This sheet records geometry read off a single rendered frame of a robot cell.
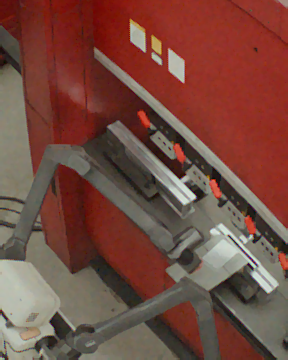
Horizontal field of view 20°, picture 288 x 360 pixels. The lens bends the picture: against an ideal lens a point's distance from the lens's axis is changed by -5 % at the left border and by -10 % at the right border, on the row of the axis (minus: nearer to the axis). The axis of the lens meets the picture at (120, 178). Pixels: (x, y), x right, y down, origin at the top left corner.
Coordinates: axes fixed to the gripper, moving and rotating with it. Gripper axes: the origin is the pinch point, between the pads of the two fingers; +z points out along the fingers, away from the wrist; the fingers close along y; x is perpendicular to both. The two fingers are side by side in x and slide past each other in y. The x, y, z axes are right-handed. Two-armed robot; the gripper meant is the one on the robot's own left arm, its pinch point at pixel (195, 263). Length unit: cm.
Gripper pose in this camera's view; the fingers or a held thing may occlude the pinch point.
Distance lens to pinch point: 292.9
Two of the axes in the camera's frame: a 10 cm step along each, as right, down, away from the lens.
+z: 4.4, 3.2, 8.4
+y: -5.8, -6.1, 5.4
